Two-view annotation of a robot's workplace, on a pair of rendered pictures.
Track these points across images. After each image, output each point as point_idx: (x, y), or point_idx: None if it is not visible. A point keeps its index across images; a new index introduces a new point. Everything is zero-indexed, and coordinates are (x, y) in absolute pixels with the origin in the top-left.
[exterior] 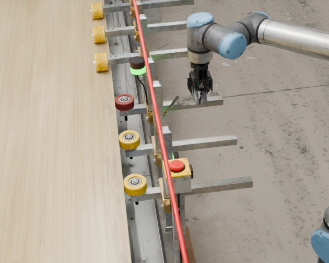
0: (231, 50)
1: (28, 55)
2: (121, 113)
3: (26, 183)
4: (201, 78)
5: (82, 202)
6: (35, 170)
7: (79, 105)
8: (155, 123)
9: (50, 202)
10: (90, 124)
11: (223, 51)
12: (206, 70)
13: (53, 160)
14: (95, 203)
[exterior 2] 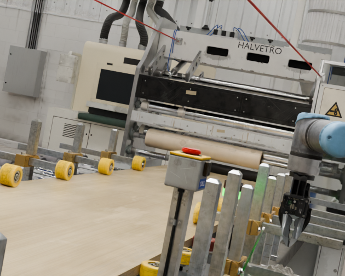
0: (333, 137)
1: (133, 200)
2: None
3: (36, 230)
4: (295, 194)
5: (80, 253)
6: (56, 229)
7: (151, 226)
8: (218, 229)
9: (46, 242)
10: (149, 235)
11: (323, 138)
12: (304, 186)
13: (82, 232)
14: (94, 259)
